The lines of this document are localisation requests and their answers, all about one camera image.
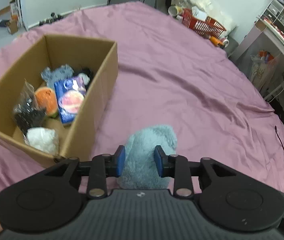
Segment curved black desk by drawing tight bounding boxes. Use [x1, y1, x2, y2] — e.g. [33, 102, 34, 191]
[255, 18, 284, 56]

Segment blue tissue packet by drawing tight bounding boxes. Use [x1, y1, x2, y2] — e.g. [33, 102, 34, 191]
[54, 76, 86, 125]

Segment white soft bag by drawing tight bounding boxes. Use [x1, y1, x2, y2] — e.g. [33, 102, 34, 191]
[26, 127, 59, 155]

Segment grey fuzzy fabric piece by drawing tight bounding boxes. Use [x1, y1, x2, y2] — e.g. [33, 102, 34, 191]
[41, 64, 74, 89]

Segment brown cardboard box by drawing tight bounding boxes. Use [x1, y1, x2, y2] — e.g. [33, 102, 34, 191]
[0, 34, 118, 167]

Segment small drawer organizer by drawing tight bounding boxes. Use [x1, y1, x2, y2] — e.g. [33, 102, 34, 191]
[263, 0, 284, 34]

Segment red plastic basket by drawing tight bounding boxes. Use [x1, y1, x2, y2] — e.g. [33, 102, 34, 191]
[182, 8, 226, 38]

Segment orange bottle beside basket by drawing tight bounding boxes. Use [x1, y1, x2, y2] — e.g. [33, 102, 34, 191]
[209, 36, 225, 49]

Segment sneakers on floor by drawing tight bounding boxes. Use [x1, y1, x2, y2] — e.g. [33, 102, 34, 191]
[39, 12, 64, 26]

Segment black beads plastic bag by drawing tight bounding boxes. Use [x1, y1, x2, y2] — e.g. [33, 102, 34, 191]
[12, 80, 46, 136]

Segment orange burger plush toy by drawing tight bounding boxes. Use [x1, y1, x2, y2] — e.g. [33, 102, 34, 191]
[34, 87, 58, 118]

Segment fluffy grey-blue plush toy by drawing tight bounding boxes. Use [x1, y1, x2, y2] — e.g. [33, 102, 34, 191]
[117, 125, 177, 190]

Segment purple bed sheet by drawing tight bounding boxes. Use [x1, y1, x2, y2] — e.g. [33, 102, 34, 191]
[0, 2, 284, 191]

